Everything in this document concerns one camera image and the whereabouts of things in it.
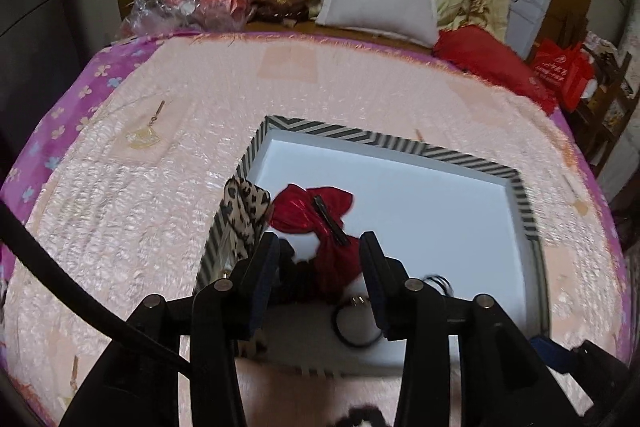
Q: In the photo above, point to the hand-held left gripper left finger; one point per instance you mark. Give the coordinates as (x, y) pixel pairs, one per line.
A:
(262, 279)

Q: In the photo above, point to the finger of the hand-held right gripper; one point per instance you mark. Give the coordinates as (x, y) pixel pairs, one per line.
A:
(550, 353)

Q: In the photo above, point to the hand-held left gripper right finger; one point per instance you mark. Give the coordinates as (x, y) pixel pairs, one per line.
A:
(374, 287)

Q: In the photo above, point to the brown scrunchie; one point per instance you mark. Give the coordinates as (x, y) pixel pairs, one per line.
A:
(300, 277)

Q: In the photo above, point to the black white striped tray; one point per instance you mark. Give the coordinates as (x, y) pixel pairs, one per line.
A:
(400, 187)

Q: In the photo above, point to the leopard print bow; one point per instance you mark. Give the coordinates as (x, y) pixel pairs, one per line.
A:
(245, 207)

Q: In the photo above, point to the red satin bow hair clip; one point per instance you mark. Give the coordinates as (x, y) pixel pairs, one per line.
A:
(295, 212)

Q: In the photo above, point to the pink fluffy blanket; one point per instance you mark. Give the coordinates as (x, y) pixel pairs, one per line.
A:
(175, 207)

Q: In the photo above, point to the red cushion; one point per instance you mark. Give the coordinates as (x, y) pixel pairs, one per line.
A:
(480, 52)

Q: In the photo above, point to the purple flower bed sheet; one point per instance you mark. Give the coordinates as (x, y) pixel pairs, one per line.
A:
(115, 67)

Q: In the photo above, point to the red plastic bag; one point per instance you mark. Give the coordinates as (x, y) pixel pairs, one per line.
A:
(225, 4)

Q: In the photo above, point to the red shopping bag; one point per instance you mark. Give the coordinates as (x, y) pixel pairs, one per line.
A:
(565, 72)

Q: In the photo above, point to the clear plastic bag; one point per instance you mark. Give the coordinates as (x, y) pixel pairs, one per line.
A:
(160, 4)

